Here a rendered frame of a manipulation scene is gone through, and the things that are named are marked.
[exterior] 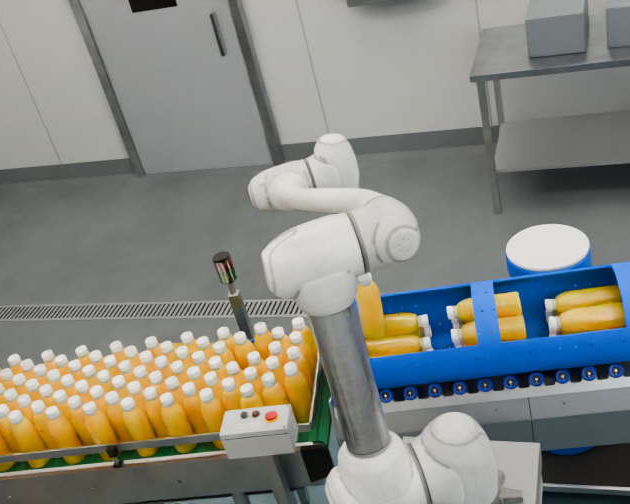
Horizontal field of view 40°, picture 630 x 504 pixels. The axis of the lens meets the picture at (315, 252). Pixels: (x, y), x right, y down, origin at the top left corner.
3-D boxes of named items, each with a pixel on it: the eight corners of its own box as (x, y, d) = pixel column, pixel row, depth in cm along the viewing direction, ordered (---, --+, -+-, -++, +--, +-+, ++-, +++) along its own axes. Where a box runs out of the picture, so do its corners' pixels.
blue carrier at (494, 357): (654, 378, 241) (649, 290, 229) (350, 410, 258) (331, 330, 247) (632, 326, 267) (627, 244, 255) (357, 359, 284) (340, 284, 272)
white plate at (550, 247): (575, 217, 305) (576, 219, 305) (498, 233, 307) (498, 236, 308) (600, 259, 281) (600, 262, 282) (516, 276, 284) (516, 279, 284)
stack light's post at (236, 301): (309, 503, 359) (238, 295, 301) (300, 504, 359) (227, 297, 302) (310, 496, 362) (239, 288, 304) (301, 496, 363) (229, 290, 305)
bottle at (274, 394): (269, 431, 268) (254, 388, 258) (279, 416, 273) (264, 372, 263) (289, 435, 265) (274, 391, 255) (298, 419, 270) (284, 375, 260)
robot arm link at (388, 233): (400, 182, 179) (338, 202, 178) (425, 205, 162) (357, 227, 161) (413, 239, 184) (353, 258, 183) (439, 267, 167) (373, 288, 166)
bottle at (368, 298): (380, 321, 258) (372, 270, 248) (389, 334, 252) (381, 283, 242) (359, 328, 257) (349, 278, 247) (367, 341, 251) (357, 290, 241)
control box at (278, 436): (295, 453, 245) (286, 427, 239) (228, 459, 249) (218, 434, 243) (298, 427, 253) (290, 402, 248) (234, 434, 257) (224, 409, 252)
